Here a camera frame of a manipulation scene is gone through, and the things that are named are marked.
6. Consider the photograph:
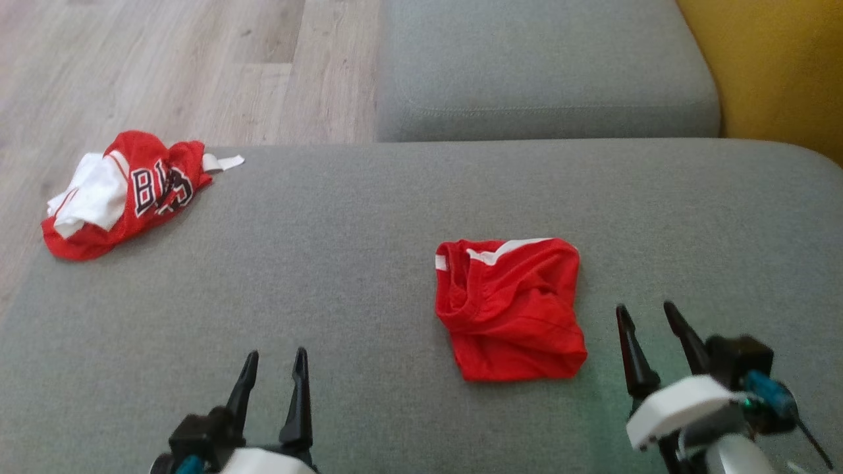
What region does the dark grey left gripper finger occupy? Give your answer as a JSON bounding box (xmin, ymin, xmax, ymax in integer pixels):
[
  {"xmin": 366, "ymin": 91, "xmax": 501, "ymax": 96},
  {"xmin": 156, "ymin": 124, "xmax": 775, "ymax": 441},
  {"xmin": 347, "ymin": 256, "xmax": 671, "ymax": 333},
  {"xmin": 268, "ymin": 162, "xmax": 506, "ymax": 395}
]
[
  {"xmin": 279, "ymin": 348, "xmax": 313, "ymax": 452},
  {"xmin": 226, "ymin": 351, "xmax": 259, "ymax": 429}
]

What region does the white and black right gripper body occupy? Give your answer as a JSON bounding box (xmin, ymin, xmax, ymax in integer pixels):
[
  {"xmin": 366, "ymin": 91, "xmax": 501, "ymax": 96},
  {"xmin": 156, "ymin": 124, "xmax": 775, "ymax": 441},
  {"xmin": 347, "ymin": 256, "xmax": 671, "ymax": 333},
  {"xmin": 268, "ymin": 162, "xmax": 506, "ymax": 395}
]
[{"xmin": 626, "ymin": 374, "xmax": 748, "ymax": 452}]

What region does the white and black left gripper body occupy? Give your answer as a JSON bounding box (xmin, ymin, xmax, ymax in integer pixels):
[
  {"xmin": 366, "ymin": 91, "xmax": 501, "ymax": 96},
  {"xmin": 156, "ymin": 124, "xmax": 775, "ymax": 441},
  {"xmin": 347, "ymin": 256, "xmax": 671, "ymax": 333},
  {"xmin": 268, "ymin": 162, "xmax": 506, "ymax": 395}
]
[{"xmin": 217, "ymin": 425, "xmax": 318, "ymax": 474}]

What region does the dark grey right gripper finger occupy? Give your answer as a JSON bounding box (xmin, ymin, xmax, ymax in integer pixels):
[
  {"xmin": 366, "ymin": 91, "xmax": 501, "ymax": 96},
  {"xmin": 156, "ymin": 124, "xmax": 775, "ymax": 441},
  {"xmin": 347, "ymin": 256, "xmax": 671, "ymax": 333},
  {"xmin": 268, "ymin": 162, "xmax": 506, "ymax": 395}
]
[
  {"xmin": 616, "ymin": 304, "xmax": 661, "ymax": 399},
  {"xmin": 664, "ymin": 302, "xmax": 711, "ymax": 376}
]

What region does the red garment with white trim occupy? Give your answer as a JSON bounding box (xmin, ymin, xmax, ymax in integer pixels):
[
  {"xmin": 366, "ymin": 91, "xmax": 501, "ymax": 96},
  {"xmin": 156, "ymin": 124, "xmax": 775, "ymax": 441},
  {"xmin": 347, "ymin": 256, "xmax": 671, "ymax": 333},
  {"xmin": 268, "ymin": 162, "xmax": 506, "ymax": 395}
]
[{"xmin": 435, "ymin": 238, "xmax": 588, "ymax": 382}]

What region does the red jersey with black lettering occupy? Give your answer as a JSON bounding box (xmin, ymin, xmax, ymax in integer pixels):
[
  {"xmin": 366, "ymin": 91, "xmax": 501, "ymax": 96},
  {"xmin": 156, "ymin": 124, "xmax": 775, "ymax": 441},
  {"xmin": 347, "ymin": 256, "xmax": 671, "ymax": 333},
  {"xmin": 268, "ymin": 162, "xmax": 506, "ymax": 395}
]
[{"xmin": 41, "ymin": 130, "xmax": 246, "ymax": 261}]

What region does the large grey ottoman seat cushion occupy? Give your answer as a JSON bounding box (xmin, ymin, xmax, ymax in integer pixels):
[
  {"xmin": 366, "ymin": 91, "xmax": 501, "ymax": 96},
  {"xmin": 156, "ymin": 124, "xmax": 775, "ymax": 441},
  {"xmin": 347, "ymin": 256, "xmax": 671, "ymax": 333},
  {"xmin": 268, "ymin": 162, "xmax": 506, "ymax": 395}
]
[{"xmin": 0, "ymin": 138, "xmax": 843, "ymax": 474}]

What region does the long yellow sofa back cushion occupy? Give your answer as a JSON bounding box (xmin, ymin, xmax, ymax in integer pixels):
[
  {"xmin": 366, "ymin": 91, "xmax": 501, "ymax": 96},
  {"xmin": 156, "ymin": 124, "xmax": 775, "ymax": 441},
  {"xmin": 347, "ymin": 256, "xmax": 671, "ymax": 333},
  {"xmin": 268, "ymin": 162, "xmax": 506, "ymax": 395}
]
[{"xmin": 677, "ymin": 0, "xmax": 843, "ymax": 165}]

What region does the wide grey sofa seat cushion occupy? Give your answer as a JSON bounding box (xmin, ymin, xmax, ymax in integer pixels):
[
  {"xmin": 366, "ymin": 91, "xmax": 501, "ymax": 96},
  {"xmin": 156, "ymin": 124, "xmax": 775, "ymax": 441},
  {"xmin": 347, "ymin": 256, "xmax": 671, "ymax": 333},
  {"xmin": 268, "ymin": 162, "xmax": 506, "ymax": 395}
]
[{"xmin": 374, "ymin": 0, "xmax": 722, "ymax": 143}]

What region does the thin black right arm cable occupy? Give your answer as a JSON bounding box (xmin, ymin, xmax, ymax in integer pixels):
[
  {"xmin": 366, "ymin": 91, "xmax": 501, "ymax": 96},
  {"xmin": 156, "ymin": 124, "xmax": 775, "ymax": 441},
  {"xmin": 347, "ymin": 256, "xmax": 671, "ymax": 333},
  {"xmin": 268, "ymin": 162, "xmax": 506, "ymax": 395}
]
[{"xmin": 793, "ymin": 411, "xmax": 836, "ymax": 472}]

